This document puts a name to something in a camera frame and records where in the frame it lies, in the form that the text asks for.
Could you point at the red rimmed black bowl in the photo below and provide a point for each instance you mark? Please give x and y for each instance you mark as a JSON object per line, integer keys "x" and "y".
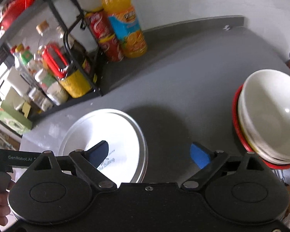
{"x": 240, "y": 134}

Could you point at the large white ceramic bowl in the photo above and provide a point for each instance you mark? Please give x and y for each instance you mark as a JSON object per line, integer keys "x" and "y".
{"x": 264, "y": 114}

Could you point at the green tea box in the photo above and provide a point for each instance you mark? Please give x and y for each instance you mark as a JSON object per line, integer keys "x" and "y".
{"x": 14, "y": 119}

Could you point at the dark soy sauce bottle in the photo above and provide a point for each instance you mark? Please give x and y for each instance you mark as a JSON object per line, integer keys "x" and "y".
{"x": 67, "y": 60}

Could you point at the green label sauce bottle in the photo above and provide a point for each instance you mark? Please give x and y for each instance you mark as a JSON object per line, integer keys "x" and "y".
{"x": 31, "y": 65}

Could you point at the orange juice bottle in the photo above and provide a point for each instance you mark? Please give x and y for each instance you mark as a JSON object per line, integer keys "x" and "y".
{"x": 124, "y": 21}

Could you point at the clear seasoning jar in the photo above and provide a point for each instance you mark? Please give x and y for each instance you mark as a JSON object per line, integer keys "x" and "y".
{"x": 39, "y": 99}

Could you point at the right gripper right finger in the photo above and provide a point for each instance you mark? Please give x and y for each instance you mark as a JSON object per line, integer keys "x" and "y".
{"x": 209, "y": 163}

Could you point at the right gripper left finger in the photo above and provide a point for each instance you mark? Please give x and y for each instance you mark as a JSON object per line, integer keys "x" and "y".
{"x": 86, "y": 164}

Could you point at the white Bakery plate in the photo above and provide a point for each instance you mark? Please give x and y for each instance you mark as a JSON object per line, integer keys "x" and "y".
{"x": 127, "y": 158}

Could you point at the person's left hand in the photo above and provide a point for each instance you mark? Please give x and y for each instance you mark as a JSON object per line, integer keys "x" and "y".
{"x": 4, "y": 208}

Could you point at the white lid spice jar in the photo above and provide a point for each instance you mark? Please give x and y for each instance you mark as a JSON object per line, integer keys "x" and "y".
{"x": 51, "y": 87}

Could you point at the black wire kitchen rack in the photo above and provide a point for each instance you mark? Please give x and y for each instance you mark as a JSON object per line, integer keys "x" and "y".
{"x": 97, "y": 57}

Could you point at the red snack canister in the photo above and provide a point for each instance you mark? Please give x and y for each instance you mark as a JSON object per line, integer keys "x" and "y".
{"x": 104, "y": 34}

